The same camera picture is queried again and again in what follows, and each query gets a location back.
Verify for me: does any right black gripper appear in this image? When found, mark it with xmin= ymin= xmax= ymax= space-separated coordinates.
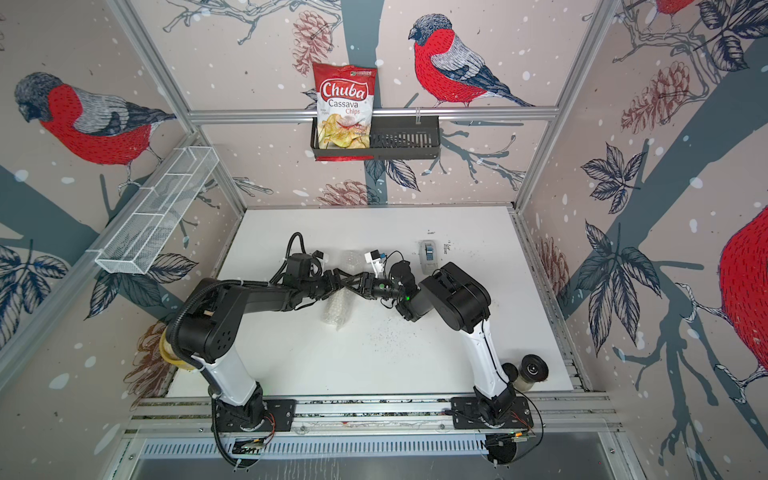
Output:
xmin=340 ymin=277 xmax=404 ymax=304

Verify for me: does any clear bubble wrap sheet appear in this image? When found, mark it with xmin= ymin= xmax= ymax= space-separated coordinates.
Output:
xmin=322 ymin=250 xmax=365 ymax=330

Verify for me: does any small grey white device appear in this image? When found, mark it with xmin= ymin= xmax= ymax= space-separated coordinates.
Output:
xmin=419 ymin=240 xmax=439 ymax=275

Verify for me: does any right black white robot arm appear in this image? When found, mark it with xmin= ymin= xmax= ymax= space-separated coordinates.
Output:
xmin=356 ymin=260 xmax=517 ymax=427

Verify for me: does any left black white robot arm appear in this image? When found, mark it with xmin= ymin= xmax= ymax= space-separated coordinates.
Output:
xmin=166 ymin=252 xmax=363 ymax=424

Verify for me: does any black lidded cup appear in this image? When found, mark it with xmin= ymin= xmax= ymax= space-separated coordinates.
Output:
xmin=502 ymin=354 xmax=550 ymax=392

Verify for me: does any red Chuba cassava chips bag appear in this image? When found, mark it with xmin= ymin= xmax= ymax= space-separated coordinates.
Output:
xmin=312 ymin=63 xmax=378 ymax=161

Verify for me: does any yellow steamer basket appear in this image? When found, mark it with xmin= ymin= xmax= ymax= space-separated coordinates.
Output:
xmin=158 ymin=330 xmax=196 ymax=371

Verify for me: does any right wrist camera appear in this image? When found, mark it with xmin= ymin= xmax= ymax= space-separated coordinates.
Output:
xmin=364 ymin=250 xmax=387 ymax=278

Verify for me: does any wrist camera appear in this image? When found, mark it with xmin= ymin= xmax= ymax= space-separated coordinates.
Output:
xmin=364 ymin=250 xmax=387 ymax=278
xmin=311 ymin=250 xmax=325 ymax=264

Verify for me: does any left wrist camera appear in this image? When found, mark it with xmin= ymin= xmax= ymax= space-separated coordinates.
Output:
xmin=311 ymin=250 xmax=325 ymax=264

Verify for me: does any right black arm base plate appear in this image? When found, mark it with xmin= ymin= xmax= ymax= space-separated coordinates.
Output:
xmin=446 ymin=396 xmax=534 ymax=430

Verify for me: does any black wire wall basket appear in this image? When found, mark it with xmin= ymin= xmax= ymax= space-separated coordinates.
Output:
xmin=310 ymin=116 xmax=441 ymax=161

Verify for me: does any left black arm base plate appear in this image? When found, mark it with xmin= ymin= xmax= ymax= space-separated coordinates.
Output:
xmin=211 ymin=398 xmax=297 ymax=434

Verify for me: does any white wire mesh shelf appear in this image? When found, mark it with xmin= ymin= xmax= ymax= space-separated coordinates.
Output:
xmin=95 ymin=146 xmax=219 ymax=274

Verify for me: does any aluminium front rail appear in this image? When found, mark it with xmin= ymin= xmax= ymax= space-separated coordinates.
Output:
xmin=124 ymin=392 xmax=623 ymax=437

